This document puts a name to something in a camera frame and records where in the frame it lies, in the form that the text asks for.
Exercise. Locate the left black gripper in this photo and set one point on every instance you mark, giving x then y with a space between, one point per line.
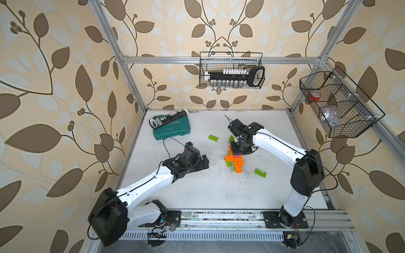
200 166

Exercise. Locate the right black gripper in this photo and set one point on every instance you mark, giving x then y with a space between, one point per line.
248 150

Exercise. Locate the orange lego brick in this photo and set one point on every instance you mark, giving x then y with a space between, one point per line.
238 169
240 162
230 151
237 160
229 158

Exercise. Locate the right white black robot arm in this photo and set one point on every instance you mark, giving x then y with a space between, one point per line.
307 170

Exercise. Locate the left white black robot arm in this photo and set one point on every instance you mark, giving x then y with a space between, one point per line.
115 211

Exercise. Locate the green lego brick far right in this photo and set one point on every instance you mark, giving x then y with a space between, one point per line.
232 140

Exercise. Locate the green lego brick far left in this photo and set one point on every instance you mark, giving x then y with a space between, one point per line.
213 138

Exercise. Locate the green lego brick lower right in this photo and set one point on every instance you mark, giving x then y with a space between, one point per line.
260 173

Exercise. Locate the green tool case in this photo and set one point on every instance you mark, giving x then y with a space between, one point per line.
180 127

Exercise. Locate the black bit holder on case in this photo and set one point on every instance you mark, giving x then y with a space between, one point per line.
159 121

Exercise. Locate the black socket set in basket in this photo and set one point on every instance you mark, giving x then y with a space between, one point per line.
252 77

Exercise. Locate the clear plastic bag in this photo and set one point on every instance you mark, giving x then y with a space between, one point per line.
330 116

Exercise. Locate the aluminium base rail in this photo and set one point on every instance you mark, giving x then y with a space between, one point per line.
234 225

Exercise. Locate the black wire basket back wall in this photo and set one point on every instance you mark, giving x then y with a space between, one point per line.
217 61

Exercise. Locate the black wire basket wall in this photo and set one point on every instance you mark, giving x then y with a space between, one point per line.
358 111
217 61

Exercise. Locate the black wire basket right wall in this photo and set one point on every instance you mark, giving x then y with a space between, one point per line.
358 111

